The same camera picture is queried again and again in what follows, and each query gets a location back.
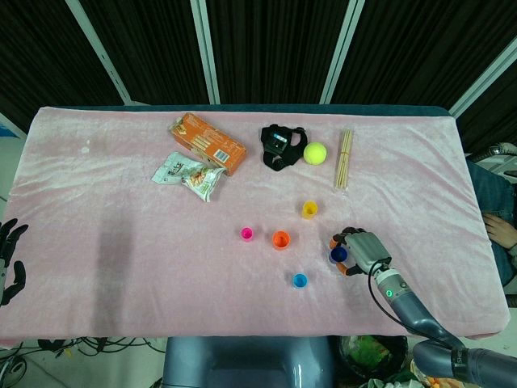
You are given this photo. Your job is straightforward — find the person's hand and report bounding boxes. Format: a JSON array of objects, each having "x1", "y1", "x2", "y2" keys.
[{"x1": 483, "y1": 213, "x2": 517, "y2": 248}]

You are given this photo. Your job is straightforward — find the orange plastic cup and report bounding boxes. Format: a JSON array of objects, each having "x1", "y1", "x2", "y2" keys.
[{"x1": 271, "y1": 230, "x2": 292, "y2": 251}]

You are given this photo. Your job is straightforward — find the bundle of wooden sticks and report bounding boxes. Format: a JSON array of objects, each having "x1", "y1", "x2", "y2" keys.
[{"x1": 333, "y1": 129, "x2": 355, "y2": 190}]

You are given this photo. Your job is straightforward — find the yellow tennis ball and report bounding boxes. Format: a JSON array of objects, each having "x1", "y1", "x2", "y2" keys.
[{"x1": 303, "y1": 141, "x2": 328, "y2": 166}]

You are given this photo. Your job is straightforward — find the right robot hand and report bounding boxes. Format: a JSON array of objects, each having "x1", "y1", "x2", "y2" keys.
[{"x1": 328, "y1": 226, "x2": 393, "y2": 279}]

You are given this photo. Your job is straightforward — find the orange cardboard box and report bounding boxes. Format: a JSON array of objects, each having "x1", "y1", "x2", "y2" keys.
[{"x1": 168, "y1": 112, "x2": 247, "y2": 177}]

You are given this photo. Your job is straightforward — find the teal table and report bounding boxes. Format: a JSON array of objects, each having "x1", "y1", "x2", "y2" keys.
[{"x1": 52, "y1": 103, "x2": 456, "y2": 119}]

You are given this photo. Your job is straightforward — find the black waste bin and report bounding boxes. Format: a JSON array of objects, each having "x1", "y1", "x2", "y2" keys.
[{"x1": 338, "y1": 335, "x2": 409, "y2": 383}]

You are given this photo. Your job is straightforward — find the black strap camera mount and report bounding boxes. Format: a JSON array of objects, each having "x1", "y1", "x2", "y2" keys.
[{"x1": 260, "y1": 124, "x2": 309, "y2": 172}]

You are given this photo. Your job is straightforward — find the white partition frame post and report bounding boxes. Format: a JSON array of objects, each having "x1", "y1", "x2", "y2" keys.
[
  {"x1": 191, "y1": 0, "x2": 221, "y2": 104},
  {"x1": 321, "y1": 0, "x2": 367, "y2": 104},
  {"x1": 66, "y1": 0, "x2": 132, "y2": 104},
  {"x1": 448, "y1": 40, "x2": 517, "y2": 117}
]

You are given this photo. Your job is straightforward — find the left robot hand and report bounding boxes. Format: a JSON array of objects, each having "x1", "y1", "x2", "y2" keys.
[{"x1": 0, "y1": 217, "x2": 30, "y2": 307}]

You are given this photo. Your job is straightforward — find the white snack bag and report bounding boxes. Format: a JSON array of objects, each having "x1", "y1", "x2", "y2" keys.
[{"x1": 151, "y1": 151, "x2": 226, "y2": 203}]

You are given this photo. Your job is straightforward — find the grey robot torso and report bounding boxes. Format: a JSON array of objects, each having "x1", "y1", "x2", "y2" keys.
[{"x1": 163, "y1": 335, "x2": 336, "y2": 388}]

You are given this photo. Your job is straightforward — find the pink velvet cloth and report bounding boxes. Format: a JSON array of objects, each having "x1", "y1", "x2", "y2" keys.
[{"x1": 0, "y1": 105, "x2": 511, "y2": 349}]

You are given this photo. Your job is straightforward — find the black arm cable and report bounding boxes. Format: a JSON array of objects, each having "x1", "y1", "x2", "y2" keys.
[{"x1": 365, "y1": 257, "x2": 429, "y2": 336}]

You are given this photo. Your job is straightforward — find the black floor cables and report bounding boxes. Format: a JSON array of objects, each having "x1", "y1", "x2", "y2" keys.
[{"x1": 0, "y1": 337, "x2": 166, "y2": 388}]

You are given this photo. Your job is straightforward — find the person in jeans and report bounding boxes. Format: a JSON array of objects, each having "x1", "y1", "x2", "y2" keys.
[{"x1": 466, "y1": 161, "x2": 517, "y2": 288}]

